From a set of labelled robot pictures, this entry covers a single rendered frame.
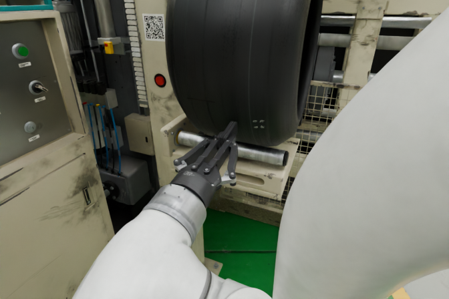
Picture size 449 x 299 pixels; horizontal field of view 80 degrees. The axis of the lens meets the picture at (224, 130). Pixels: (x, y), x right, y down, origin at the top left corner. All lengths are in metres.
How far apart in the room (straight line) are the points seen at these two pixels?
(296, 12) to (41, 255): 0.94
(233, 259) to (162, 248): 1.29
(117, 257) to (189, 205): 0.11
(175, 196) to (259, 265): 1.26
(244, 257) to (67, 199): 1.02
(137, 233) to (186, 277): 0.08
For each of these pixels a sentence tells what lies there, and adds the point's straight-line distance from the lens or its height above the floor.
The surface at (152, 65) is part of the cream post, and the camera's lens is 0.90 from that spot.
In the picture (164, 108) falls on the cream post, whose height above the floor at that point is 0.97.
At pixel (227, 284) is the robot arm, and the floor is 0.96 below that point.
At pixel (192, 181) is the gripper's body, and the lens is 0.44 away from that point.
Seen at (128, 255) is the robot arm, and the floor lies 1.03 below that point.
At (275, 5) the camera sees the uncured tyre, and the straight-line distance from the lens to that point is 0.54.
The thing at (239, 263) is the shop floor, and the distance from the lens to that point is 1.63.
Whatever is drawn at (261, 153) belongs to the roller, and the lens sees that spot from 0.75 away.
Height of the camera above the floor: 1.30
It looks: 26 degrees down
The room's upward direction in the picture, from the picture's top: straight up
